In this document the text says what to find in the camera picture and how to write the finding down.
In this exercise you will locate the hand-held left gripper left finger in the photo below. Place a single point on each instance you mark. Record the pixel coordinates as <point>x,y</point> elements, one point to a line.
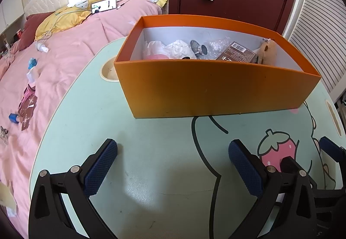
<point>101,167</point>

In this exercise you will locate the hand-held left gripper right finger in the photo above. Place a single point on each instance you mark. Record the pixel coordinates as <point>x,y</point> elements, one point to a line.
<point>244,168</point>

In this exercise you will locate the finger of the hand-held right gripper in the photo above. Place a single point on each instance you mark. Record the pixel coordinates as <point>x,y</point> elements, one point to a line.
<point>331,148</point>
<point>288,164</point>

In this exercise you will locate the orange cardboard box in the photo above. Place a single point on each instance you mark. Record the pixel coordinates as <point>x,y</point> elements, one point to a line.
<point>216,87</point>

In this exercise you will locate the tan plush toy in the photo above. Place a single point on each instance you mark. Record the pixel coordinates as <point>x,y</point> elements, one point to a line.
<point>267,52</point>

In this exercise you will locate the brown card box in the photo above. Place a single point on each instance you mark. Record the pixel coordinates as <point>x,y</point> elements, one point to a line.
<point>238,53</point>

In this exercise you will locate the clear plastic wrap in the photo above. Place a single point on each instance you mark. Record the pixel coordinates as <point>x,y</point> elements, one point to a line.
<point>216,45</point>

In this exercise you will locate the chrome metal drain stopper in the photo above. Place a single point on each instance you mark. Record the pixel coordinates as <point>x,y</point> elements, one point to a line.
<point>198,48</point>

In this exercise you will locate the white plastic bag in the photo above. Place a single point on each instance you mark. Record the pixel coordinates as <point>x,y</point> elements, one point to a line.
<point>175,48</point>

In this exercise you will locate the green cartoon desktop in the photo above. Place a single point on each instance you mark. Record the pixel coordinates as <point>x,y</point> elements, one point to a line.
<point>162,160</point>

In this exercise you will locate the brown patterned bag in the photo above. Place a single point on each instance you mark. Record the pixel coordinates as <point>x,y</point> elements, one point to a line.
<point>27,103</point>

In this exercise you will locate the blue small block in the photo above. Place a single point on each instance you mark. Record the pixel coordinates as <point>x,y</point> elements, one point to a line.
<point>13,118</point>

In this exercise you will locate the pink blanket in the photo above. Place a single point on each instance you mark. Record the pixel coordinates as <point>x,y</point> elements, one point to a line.
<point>67,65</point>

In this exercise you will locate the white louvered door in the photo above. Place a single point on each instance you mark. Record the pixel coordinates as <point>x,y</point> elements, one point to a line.
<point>324,38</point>

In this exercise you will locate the white small tube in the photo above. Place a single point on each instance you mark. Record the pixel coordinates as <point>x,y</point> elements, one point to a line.
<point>32,75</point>

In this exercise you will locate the pink round item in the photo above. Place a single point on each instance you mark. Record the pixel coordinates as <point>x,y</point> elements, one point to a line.
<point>156,57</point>

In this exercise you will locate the blue small toy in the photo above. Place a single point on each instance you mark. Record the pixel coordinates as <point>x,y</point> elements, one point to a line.
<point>32,63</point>

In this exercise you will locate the yellow pillow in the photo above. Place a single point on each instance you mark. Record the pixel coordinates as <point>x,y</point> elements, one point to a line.
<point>62,21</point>

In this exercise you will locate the dark red pillow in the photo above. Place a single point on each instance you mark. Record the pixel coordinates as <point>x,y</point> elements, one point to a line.
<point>32,28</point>

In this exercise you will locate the smartphone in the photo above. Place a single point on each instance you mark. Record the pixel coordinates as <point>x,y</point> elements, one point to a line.
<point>104,5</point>

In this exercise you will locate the white charger box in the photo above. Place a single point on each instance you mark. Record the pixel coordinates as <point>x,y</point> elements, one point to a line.
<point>74,0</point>

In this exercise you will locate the patterned packets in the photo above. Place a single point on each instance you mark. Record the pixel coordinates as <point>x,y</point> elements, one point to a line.
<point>155,0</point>

